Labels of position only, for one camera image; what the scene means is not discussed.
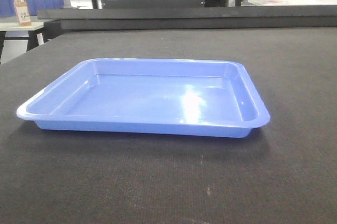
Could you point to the blue plastic tray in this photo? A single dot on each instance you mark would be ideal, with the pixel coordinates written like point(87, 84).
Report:
point(156, 96)

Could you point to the black raised table ledge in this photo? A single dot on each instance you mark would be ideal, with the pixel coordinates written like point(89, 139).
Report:
point(127, 25)

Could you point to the orange juice bottle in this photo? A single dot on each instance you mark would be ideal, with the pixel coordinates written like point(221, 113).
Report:
point(22, 13)

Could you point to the light green side table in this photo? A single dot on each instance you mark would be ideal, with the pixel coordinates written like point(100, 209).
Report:
point(17, 40)

